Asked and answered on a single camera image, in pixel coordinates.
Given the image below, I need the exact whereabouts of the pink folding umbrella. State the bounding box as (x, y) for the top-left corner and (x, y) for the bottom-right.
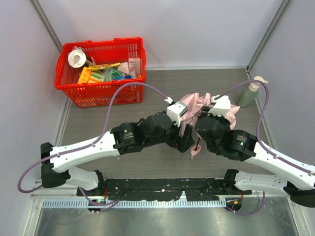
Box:
(177, 92), (241, 162)

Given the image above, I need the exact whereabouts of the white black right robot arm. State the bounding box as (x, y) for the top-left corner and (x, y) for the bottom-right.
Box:
(195, 115), (315, 208)

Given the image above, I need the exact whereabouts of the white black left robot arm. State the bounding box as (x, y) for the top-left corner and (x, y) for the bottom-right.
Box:
(41, 112), (194, 191)

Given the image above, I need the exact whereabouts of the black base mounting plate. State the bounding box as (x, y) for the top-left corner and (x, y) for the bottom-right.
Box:
(84, 178), (252, 202)

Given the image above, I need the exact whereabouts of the green pump soap bottle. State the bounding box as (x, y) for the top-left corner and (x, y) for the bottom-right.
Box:
(237, 82), (261, 108)

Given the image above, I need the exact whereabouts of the white pink small box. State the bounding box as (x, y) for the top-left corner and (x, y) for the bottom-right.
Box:
(128, 57), (141, 74)

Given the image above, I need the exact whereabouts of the green packaged item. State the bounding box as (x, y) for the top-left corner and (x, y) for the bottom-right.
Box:
(104, 68), (129, 82)

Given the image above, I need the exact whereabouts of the yellow snack packet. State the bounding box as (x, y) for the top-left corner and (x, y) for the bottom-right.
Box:
(87, 62), (121, 71)

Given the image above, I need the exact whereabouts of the orange yellow snack box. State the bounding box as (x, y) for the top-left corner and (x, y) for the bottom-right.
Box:
(77, 67), (103, 85)

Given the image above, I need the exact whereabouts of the red plastic shopping basket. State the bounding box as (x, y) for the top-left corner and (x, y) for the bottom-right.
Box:
(55, 37), (146, 108)

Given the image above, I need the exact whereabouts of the white tape roll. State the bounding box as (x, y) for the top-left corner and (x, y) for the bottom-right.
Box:
(68, 49), (87, 68)

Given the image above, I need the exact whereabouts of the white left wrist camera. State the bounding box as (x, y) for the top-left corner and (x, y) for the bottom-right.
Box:
(164, 97), (188, 127)

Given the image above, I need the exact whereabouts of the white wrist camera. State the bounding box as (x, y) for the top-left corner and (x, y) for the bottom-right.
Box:
(164, 97), (188, 127)
(208, 95), (231, 117)

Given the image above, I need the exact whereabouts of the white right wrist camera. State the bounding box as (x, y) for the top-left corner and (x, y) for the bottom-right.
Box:
(208, 95), (231, 117)

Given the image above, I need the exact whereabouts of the aluminium frame rail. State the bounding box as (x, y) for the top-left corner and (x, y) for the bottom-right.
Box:
(31, 184), (289, 199)

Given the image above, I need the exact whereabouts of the white slotted cable duct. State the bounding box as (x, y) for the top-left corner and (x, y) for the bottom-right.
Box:
(42, 198), (226, 209)

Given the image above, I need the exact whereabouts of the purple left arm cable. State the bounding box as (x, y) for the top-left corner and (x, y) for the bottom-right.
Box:
(17, 82), (173, 194)

